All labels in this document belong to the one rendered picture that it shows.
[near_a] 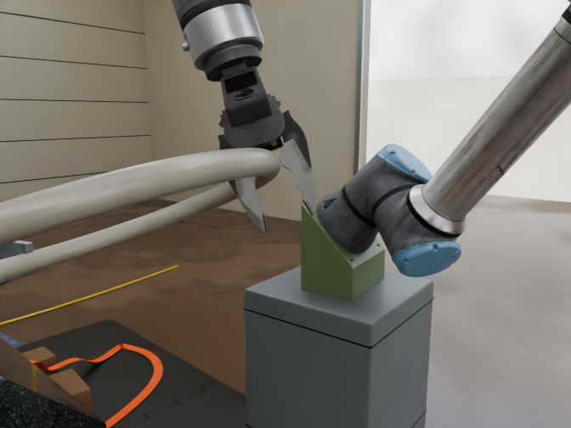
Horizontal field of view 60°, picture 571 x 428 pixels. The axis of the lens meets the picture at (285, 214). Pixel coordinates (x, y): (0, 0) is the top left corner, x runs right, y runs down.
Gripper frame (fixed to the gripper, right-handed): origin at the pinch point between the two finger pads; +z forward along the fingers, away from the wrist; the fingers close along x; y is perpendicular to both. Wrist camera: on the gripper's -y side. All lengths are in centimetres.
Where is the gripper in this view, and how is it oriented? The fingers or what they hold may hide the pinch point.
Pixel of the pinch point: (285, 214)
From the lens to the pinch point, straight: 58.4
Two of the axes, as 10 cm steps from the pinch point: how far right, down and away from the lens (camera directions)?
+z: 3.3, 9.4, 0.0
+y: 0.2, -0.1, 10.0
